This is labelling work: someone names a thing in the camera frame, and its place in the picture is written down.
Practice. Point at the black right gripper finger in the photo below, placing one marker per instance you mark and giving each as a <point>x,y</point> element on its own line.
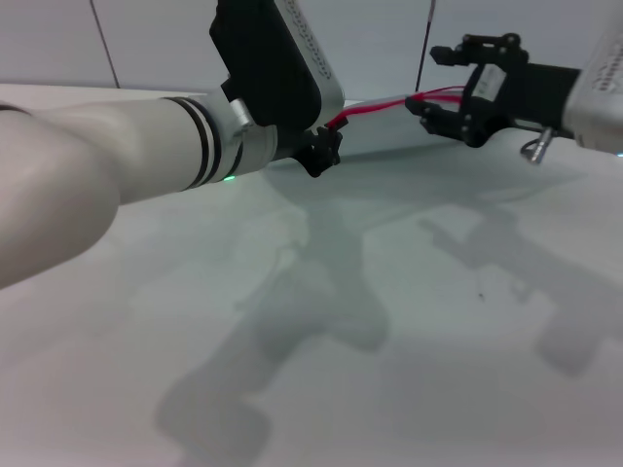
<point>487,48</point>
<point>452,124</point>

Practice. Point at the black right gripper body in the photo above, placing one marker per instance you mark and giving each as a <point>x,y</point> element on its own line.
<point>530,95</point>

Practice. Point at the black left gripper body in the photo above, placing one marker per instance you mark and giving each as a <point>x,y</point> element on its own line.
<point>304,158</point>

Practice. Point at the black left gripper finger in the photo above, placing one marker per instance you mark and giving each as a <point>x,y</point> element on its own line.
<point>328,146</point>

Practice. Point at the clear document bag red zip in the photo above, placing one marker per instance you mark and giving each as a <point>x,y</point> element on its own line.
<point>379,131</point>

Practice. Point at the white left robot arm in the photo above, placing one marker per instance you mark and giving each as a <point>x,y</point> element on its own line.
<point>97,160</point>

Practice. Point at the left wrist camera housing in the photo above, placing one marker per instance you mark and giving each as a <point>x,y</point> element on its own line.
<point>272,63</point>

